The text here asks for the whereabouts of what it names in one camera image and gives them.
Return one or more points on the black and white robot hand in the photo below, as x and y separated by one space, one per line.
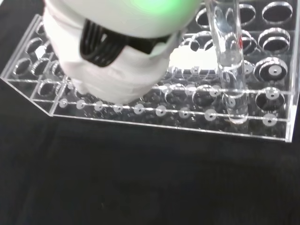
131 70

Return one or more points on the clear acrylic test tube rack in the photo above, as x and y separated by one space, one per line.
269 93

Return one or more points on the black bench cloth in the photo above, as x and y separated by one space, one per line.
140 182

